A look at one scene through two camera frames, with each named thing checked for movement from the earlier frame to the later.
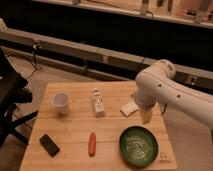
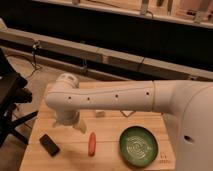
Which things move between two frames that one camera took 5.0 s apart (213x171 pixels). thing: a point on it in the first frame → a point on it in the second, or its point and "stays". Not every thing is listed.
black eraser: [51, 148] stays
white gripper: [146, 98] → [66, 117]
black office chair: [14, 92] stays
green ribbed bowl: [139, 146] stays
